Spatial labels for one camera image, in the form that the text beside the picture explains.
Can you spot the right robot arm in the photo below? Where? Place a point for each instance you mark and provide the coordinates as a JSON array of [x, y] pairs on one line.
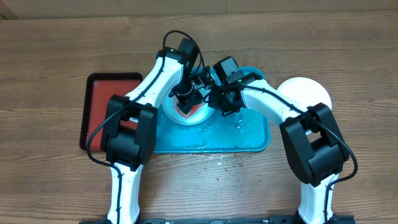
[[312, 140]]

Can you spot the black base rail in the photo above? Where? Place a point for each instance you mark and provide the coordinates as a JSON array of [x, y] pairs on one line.
[[276, 219]]

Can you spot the light blue plate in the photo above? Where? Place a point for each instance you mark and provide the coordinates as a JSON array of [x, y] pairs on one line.
[[202, 114]]

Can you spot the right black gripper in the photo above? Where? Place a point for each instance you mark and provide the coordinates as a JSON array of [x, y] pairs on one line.
[[217, 103]]

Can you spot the white plate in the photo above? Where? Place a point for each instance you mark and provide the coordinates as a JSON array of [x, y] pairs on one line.
[[306, 91]]

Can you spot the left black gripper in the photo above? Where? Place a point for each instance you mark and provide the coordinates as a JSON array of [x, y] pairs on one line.
[[188, 102]]

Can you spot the green and orange sponge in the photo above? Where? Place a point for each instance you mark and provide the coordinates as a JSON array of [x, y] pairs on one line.
[[192, 111]]

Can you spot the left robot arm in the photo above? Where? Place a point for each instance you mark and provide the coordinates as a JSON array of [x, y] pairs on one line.
[[130, 127]]

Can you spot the teal plastic tray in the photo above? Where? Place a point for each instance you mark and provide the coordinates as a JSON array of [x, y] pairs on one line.
[[245, 131]]

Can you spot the black red-lined tray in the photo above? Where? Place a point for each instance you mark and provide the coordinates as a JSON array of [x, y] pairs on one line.
[[100, 87]]

